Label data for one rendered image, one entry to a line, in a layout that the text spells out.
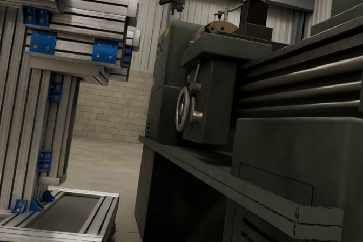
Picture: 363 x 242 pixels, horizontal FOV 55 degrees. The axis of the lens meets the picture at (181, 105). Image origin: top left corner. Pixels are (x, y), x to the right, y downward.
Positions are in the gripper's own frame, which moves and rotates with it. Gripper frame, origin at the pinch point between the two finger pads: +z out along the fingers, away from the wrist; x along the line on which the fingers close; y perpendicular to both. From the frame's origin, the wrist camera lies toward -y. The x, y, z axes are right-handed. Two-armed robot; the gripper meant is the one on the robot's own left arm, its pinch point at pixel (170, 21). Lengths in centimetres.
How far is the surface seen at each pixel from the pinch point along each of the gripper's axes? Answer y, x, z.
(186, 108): -6, -114, 62
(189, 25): 6.6, -33.6, 10.6
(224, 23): 23, -50, 11
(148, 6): 40, 955, -328
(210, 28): 14, -54, 16
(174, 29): -1.5, -34.4, 14.5
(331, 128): 1, -182, 66
